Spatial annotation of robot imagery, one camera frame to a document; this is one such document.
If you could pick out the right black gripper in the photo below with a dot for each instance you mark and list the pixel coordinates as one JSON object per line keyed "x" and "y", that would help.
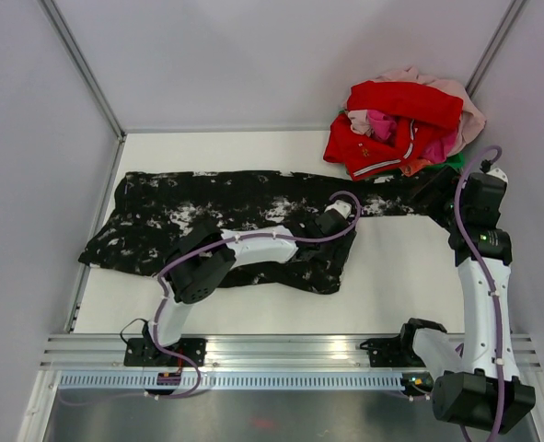
{"x": 445, "y": 180}

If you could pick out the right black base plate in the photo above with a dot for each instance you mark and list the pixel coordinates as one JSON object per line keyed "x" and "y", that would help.
{"x": 390, "y": 353}

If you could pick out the red trousers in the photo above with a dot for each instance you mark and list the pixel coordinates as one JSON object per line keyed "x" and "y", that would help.
{"x": 387, "y": 125}

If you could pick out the white slotted cable duct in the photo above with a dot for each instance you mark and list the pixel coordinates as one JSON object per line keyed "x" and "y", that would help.
{"x": 135, "y": 380}

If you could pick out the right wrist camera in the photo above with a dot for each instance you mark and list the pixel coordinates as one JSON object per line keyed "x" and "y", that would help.
{"x": 490, "y": 169}

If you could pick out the right aluminium frame post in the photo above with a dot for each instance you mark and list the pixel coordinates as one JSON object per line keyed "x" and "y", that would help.
{"x": 502, "y": 31}

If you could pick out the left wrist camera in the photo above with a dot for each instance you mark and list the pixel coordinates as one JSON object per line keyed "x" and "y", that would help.
{"x": 341, "y": 207}

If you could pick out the black white-splattered trousers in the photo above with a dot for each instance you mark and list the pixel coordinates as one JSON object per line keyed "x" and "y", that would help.
{"x": 152, "y": 211}

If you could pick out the left aluminium frame post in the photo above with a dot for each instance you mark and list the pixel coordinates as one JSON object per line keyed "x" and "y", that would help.
{"x": 67, "y": 38}

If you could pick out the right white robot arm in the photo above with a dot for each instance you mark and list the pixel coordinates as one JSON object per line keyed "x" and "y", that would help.
{"x": 479, "y": 385}

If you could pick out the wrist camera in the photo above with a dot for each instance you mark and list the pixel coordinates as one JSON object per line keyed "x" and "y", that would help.
{"x": 490, "y": 169}
{"x": 341, "y": 207}

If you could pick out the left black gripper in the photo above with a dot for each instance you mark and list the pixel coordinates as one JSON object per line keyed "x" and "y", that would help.
{"x": 337, "y": 255}

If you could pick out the light pink trousers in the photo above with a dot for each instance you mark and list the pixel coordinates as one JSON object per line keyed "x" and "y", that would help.
{"x": 465, "y": 110}

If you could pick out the aluminium frame post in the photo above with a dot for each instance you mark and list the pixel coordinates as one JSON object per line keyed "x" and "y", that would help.
{"x": 502, "y": 31}
{"x": 67, "y": 38}

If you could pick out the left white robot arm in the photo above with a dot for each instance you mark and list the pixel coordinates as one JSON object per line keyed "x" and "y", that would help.
{"x": 200, "y": 262}

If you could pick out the magenta pink trousers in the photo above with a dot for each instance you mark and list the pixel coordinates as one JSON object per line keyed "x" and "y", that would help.
{"x": 382, "y": 125}

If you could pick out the aluminium mounting rail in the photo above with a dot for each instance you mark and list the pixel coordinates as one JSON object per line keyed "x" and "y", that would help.
{"x": 221, "y": 352}

